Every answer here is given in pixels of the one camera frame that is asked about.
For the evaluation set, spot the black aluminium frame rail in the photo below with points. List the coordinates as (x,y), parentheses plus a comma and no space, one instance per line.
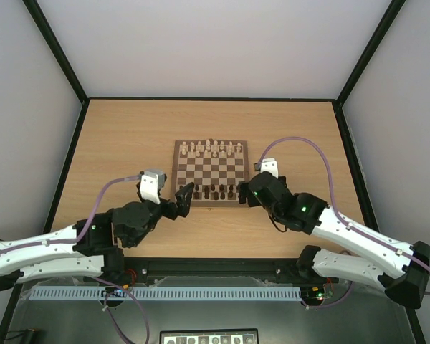
(215,267)

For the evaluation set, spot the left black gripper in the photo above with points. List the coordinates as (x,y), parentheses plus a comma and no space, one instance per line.
(184,207)

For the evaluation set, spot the wooden chess board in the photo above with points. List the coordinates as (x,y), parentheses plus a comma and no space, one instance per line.
(207,172)

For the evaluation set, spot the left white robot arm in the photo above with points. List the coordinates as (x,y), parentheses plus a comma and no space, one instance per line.
(92,247)

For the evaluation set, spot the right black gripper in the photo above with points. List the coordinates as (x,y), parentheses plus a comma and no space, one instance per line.
(249,193)

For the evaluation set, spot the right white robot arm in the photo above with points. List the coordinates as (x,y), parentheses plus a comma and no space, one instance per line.
(398,269)

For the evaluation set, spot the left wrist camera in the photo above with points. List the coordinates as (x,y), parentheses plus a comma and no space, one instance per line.
(150,184)

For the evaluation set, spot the white slotted cable duct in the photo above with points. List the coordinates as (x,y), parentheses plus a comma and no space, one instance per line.
(98,293)

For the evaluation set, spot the white chess pieces row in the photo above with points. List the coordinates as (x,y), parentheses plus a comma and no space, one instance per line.
(211,148)

